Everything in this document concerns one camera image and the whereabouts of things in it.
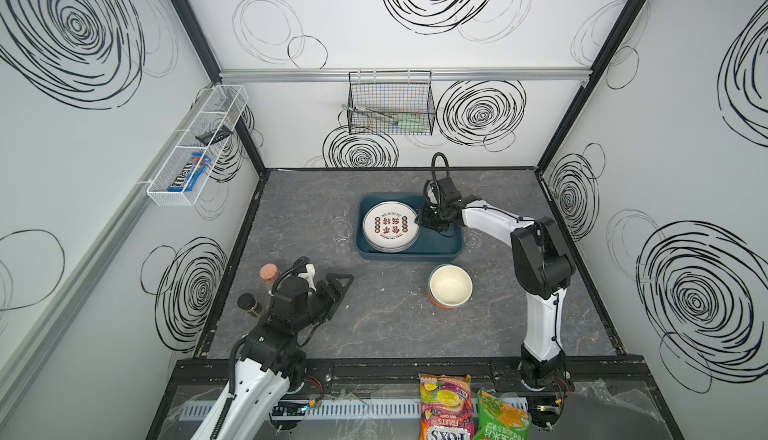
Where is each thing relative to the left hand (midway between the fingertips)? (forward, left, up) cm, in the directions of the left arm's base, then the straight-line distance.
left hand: (353, 286), depth 76 cm
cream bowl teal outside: (+4, -26, -7) cm, 28 cm away
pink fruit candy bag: (-24, -23, -9) cm, 35 cm away
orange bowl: (-2, -22, -7) cm, 23 cm away
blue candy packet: (+15, +39, +22) cm, 48 cm away
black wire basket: (+56, -12, +20) cm, 61 cm away
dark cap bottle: (-4, +27, -3) cm, 28 cm away
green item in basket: (+42, -15, +20) cm, 49 cm away
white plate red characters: (+25, -9, -10) cm, 28 cm away
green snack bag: (-26, -35, -7) cm, 44 cm away
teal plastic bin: (+18, -22, -10) cm, 30 cm away
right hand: (+26, -16, -7) cm, 31 cm away
